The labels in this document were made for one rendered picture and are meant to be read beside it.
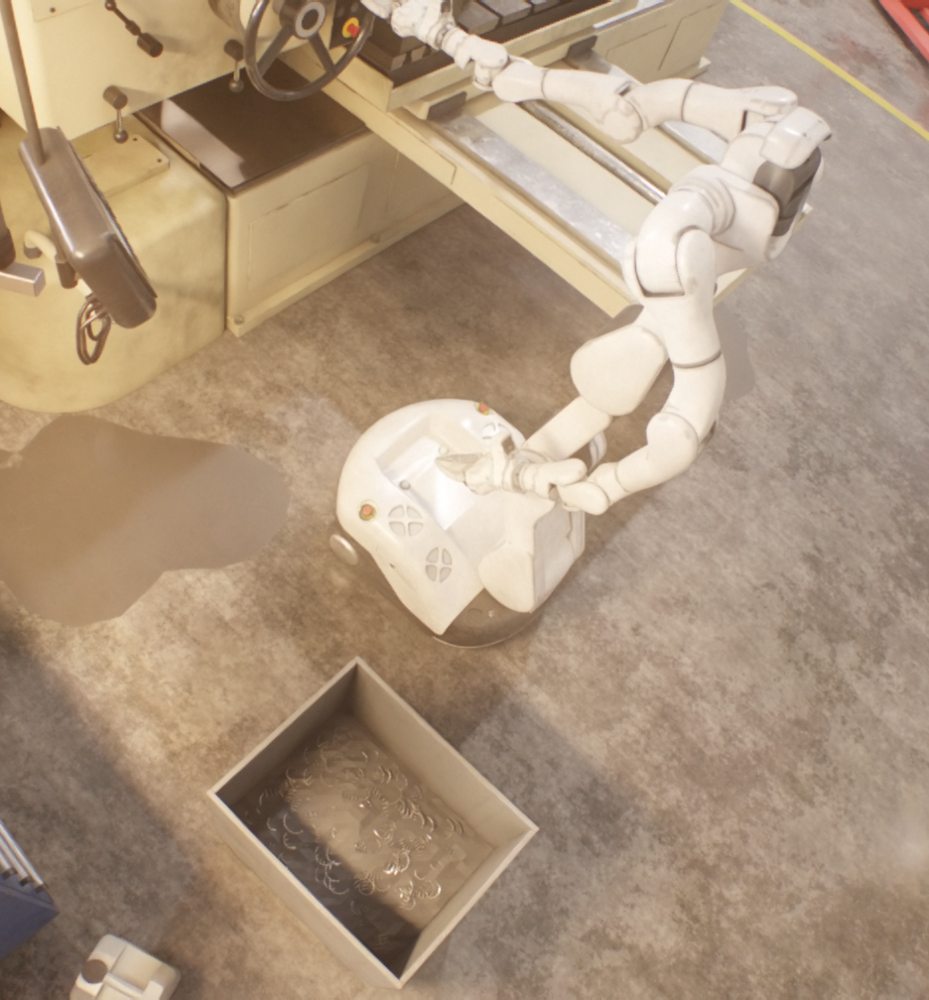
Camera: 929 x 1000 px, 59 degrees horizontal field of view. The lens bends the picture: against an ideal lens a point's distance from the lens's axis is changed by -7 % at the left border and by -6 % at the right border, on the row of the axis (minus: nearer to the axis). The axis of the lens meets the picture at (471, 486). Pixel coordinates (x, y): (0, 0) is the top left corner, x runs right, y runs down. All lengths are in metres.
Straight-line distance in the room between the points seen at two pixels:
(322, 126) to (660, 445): 1.80
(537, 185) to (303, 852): 1.89
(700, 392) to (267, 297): 2.00
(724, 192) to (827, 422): 2.36
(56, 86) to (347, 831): 1.69
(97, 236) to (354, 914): 1.46
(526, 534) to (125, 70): 1.38
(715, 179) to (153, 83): 1.30
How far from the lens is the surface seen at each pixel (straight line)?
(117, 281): 1.53
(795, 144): 1.32
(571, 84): 1.80
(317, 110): 2.93
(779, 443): 3.40
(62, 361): 2.67
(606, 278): 2.48
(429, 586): 2.27
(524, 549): 2.12
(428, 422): 2.47
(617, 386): 1.63
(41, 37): 1.92
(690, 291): 1.23
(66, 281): 1.79
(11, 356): 2.70
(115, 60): 2.04
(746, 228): 1.35
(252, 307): 3.03
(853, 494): 3.46
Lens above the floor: 2.31
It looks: 56 degrees down
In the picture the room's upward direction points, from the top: 24 degrees clockwise
